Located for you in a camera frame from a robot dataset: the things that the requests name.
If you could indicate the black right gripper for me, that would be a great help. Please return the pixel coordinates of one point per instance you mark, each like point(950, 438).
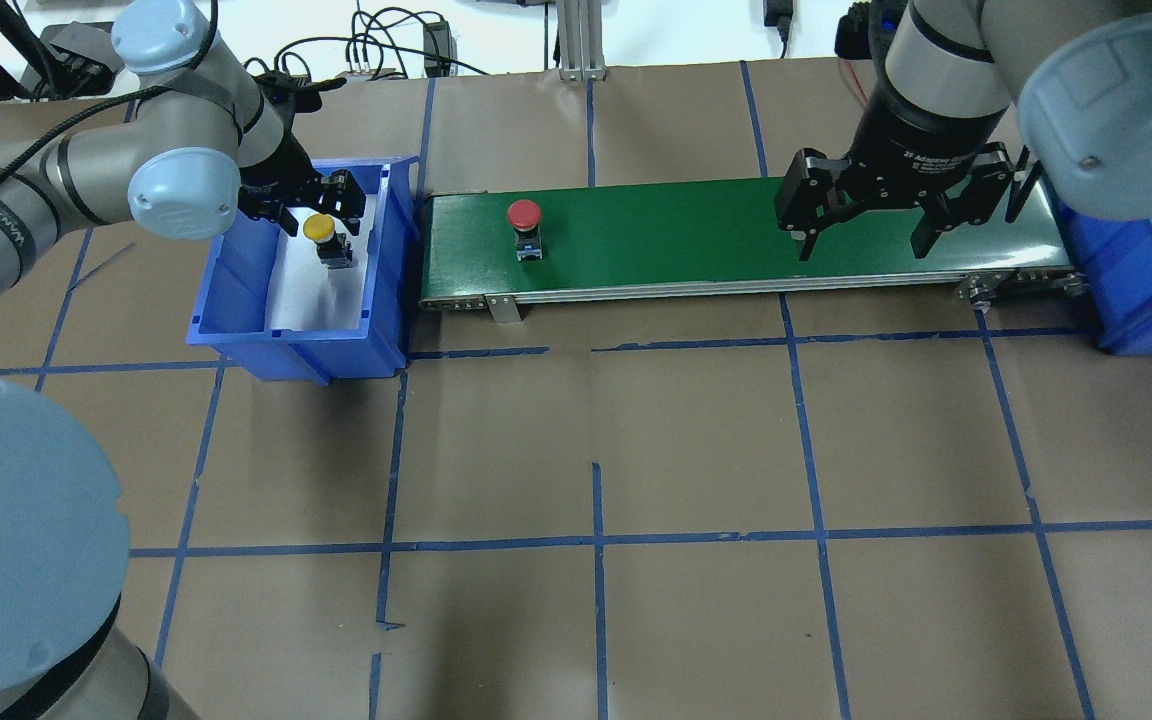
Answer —
point(921, 140)

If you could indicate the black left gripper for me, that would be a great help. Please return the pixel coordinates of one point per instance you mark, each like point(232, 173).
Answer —
point(273, 168)

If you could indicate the yellow mushroom push button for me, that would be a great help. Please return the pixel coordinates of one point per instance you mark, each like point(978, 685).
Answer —
point(333, 248)

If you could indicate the red mushroom push button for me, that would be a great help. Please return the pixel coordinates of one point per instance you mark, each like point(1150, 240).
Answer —
point(524, 217)

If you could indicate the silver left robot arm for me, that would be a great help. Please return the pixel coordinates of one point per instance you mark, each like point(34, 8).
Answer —
point(199, 145)

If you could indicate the white foam pad left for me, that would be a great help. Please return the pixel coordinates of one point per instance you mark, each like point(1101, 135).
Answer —
point(305, 296)

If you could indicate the blue plastic bin left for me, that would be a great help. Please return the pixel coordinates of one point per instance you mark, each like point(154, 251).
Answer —
point(230, 307)

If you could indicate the blue plastic bin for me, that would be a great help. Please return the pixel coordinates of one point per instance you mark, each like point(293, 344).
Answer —
point(230, 307)
point(1116, 260)

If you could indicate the green conveyor belt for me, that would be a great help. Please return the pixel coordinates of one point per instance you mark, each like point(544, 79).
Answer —
point(709, 238)

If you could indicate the blue plastic bin right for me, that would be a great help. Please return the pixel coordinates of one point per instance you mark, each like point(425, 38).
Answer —
point(1116, 260)

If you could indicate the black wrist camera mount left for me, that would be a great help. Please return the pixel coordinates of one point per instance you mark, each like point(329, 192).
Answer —
point(290, 96)

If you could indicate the aluminium frame post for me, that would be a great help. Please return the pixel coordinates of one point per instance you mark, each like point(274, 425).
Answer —
point(579, 41)

